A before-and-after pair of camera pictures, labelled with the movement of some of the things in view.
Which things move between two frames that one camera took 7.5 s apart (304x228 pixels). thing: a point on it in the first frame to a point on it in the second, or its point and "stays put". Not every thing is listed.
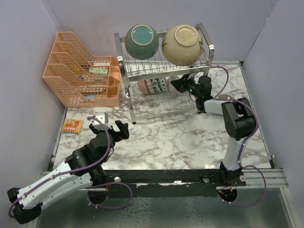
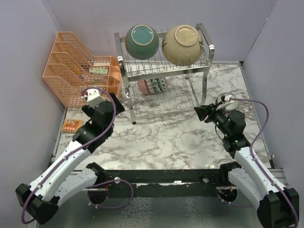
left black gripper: [123, 133] to [119, 109]
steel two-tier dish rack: [151, 95] stays put
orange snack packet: [72, 126] stays put
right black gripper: [180, 84] to [204, 111]
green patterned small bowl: [155, 85] stays put
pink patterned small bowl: [143, 87] stays put
